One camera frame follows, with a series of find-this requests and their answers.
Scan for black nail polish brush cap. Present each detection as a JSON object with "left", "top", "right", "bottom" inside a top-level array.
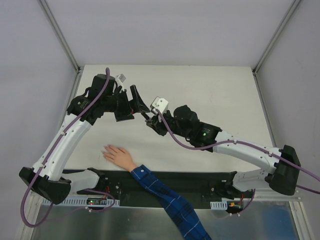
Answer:
[{"left": 141, "top": 112, "right": 151, "bottom": 122}]

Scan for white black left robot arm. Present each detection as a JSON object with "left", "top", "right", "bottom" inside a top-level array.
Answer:
[{"left": 19, "top": 74, "right": 150, "bottom": 205}]

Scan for blue plaid sleeve forearm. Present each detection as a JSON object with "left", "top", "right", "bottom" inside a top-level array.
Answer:
[{"left": 130, "top": 165, "right": 211, "bottom": 240}]

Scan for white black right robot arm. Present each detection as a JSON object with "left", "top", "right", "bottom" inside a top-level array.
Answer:
[{"left": 143, "top": 105, "right": 301, "bottom": 198}]

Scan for person's bare hand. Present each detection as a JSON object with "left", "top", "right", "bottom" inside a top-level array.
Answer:
[{"left": 102, "top": 145, "right": 137, "bottom": 172}]

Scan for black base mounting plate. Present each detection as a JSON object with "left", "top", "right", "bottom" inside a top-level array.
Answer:
[{"left": 62, "top": 169, "right": 253, "bottom": 209}]

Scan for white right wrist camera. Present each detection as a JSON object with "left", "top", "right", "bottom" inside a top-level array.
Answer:
[{"left": 150, "top": 96, "right": 169, "bottom": 116}]

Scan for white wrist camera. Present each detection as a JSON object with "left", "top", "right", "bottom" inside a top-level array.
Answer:
[
  {"left": 115, "top": 73, "right": 126, "bottom": 93},
  {"left": 150, "top": 96, "right": 169, "bottom": 116}
]

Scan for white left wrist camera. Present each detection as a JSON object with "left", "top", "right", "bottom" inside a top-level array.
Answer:
[{"left": 115, "top": 73, "right": 126, "bottom": 93}]

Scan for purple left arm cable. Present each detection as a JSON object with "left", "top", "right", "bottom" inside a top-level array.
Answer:
[{"left": 20, "top": 67, "right": 111, "bottom": 228}]

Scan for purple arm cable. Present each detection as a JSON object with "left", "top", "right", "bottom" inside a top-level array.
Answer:
[
  {"left": 20, "top": 67, "right": 111, "bottom": 228},
  {"left": 159, "top": 114, "right": 320, "bottom": 195}
]

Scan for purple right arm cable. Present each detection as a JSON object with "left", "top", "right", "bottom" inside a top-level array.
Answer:
[{"left": 159, "top": 114, "right": 320, "bottom": 195}]

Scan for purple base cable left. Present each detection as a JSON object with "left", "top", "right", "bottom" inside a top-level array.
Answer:
[{"left": 82, "top": 191, "right": 117, "bottom": 213}]

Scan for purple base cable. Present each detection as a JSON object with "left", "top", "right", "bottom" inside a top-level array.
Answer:
[
  {"left": 212, "top": 188, "right": 256, "bottom": 220},
  {"left": 82, "top": 191, "right": 117, "bottom": 213}
]

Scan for white slotted cable duct left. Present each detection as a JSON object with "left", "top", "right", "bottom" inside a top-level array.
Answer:
[{"left": 58, "top": 197, "right": 120, "bottom": 207}]

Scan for white slotted cable duct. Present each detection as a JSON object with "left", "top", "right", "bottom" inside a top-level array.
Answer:
[
  {"left": 210, "top": 200, "right": 228, "bottom": 211},
  {"left": 58, "top": 197, "right": 120, "bottom": 207}
]

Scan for aluminium frame post left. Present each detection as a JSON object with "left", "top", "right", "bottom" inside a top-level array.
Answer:
[{"left": 37, "top": 0, "right": 81, "bottom": 74}]

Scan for aluminium frame post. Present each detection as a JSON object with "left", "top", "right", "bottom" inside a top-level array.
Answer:
[
  {"left": 252, "top": 0, "right": 303, "bottom": 76},
  {"left": 37, "top": 0, "right": 81, "bottom": 74}
]

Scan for white slotted cable duct right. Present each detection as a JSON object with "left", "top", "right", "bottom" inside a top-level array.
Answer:
[{"left": 210, "top": 200, "right": 228, "bottom": 211}]

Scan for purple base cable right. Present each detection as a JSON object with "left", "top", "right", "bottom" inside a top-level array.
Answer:
[{"left": 212, "top": 188, "right": 256, "bottom": 220}]

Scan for aluminium frame post right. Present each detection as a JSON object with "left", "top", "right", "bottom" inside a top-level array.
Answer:
[{"left": 252, "top": 0, "right": 303, "bottom": 76}]

